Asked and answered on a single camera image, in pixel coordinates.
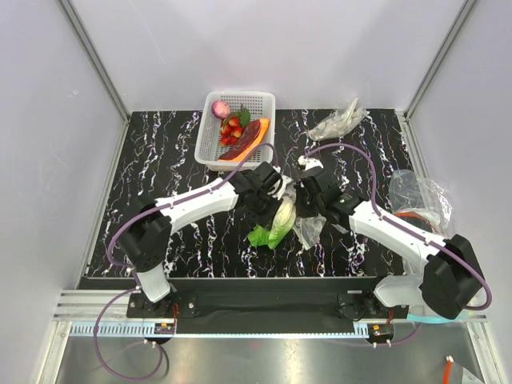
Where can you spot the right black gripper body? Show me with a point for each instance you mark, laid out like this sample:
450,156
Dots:
306,206

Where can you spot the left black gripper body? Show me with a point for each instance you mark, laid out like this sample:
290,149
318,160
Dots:
264,209

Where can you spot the green lettuce head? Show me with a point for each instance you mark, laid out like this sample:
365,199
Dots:
281,225

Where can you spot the zip bag with white slices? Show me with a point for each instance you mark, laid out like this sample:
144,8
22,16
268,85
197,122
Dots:
308,230

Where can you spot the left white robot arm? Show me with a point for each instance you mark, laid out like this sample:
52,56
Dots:
144,238

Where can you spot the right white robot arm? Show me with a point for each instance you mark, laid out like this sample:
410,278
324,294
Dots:
446,274

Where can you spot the back bag of slices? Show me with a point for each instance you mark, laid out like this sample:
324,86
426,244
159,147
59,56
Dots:
339,123

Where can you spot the orange papaya slice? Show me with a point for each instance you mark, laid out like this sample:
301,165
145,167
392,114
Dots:
253,135

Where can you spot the red cherry bunch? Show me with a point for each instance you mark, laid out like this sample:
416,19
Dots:
233,126

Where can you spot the white perforated plastic basket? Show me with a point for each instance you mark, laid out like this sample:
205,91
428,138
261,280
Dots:
208,148

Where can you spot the crumpled clear bags pile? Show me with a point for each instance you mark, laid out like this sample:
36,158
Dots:
421,198

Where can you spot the purple onion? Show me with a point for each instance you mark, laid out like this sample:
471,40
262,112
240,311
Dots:
221,109

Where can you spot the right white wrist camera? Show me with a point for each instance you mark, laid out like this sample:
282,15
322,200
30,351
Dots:
305,163

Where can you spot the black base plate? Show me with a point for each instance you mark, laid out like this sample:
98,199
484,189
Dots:
346,297

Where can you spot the white slotted cable duct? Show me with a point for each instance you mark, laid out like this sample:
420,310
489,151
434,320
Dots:
182,329

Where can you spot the left aluminium frame post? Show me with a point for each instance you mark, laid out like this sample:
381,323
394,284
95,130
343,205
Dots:
87,45

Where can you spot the aluminium frame post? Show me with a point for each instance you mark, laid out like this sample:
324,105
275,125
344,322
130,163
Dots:
87,45
461,18

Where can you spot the right aluminium frame post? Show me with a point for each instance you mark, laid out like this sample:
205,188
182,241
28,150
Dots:
461,18

